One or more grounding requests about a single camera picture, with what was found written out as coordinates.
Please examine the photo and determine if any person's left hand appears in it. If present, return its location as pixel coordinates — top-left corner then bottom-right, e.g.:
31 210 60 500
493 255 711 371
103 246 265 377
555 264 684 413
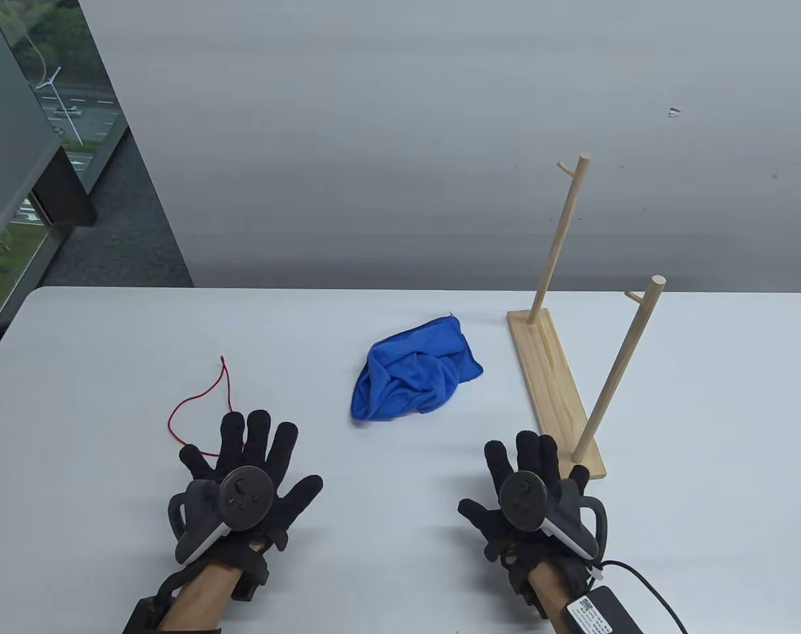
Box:
169 409 324 582

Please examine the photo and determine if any person's right hand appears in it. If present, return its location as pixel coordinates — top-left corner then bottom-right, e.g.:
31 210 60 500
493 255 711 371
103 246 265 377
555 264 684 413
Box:
458 431 607 595

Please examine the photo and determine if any wooden rack with posts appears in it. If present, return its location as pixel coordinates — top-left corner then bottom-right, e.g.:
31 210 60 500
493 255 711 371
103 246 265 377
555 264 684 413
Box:
506 153 668 481

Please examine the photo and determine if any red elastic cord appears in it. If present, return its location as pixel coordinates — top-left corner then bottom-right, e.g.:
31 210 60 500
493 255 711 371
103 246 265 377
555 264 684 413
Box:
168 355 246 460

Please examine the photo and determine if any blue towel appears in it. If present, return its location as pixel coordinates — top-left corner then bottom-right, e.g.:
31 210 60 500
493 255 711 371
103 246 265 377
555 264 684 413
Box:
351 316 485 425

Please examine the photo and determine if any black box on forearm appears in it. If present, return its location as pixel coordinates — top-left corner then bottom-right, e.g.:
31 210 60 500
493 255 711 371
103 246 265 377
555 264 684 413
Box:
122 594 176 634

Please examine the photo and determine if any person's right forearm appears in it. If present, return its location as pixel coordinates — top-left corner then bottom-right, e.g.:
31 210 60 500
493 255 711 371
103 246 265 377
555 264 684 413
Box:
529 565 612 634

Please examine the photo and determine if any black right hand controller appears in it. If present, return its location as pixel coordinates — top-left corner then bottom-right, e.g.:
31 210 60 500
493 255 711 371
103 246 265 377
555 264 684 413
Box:
499 470 609 559

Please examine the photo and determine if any black hand controller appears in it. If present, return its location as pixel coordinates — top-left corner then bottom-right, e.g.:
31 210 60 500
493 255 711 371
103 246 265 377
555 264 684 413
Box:
168 466 275 565
499 470 609 559

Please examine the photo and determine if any black left hand controller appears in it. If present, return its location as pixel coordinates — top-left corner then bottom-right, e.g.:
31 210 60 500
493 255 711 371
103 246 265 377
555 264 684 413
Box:
168 466 275 565

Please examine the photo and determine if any black labelled battery pack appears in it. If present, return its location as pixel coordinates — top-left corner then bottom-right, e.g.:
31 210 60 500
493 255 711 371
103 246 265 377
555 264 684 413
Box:
564 584 645 634

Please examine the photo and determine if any window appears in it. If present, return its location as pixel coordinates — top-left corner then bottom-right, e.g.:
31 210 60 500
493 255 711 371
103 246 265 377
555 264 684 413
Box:
0 0 130 331

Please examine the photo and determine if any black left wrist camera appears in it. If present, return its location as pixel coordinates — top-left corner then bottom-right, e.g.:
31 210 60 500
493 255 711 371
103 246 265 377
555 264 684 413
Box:
232 568 272 603

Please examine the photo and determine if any black cable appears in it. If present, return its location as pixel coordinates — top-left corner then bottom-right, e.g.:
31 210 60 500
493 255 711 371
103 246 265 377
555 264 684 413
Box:
602 560 688 634

